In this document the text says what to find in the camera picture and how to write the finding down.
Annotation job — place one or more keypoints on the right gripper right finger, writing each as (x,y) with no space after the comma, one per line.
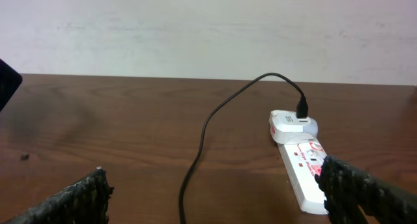
(351,194)

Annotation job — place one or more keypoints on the white power strip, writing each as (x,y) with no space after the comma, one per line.
(302,162)

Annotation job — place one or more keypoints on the white USB charger plug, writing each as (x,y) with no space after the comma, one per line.
(287,129)

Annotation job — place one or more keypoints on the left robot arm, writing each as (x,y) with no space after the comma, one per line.
(10,80)

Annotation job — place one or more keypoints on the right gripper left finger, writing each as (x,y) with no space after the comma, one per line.
(84,202)

